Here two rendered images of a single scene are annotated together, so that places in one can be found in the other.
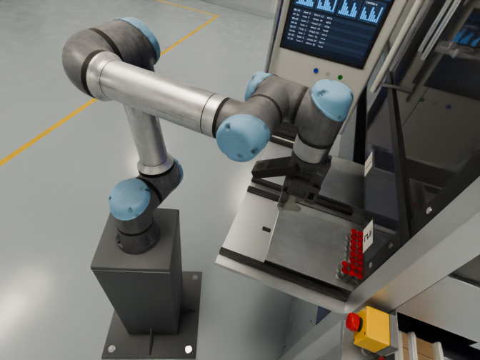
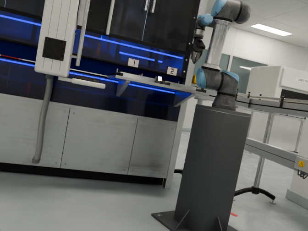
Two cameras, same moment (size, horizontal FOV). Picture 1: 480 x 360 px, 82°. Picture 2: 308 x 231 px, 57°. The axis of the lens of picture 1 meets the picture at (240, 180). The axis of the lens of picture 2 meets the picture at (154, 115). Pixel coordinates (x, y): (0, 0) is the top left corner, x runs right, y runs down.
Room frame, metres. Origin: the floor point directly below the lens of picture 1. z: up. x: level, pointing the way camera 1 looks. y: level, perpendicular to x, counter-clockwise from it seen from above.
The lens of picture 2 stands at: (1.71, 1.71, 0.80)
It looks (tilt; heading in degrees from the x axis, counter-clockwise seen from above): 4 degrees down; 242
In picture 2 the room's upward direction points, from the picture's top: 11 degrees clockwise
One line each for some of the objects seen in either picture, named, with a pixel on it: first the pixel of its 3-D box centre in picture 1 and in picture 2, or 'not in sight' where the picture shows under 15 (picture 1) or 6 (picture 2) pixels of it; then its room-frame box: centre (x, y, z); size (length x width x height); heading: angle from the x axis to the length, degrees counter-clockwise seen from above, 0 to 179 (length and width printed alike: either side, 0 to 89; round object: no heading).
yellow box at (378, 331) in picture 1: (373, 330); (196, 79); (0.24, -0.38, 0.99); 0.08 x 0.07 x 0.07; 79
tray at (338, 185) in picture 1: (333, 178); (133, 77); (0.85, -0.38, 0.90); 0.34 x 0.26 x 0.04; 79
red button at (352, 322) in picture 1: (355, 322); not in sight; (0.25, -0.34, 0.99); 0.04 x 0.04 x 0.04; 79
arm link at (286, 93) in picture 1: (273, 101); (207, 20); (0.49, -0.03, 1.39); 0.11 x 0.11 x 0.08; 71
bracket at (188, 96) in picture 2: not in sight; (183, 100); (0.45, -0.22, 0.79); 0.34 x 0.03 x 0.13; 79
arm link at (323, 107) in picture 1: (323, 113); (201, 23); (0.48, -0.13, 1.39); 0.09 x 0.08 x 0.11; 71
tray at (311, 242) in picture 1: (323, 246); (173, 85); (0.51, -0.31, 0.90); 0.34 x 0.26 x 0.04; 80
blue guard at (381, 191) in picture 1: (376, 90); (71, 40); (1.32, -0.56, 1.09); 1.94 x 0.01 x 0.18; 169
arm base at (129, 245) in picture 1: (136, 226); (224, 101); (0.49, 0.31, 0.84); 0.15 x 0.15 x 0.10
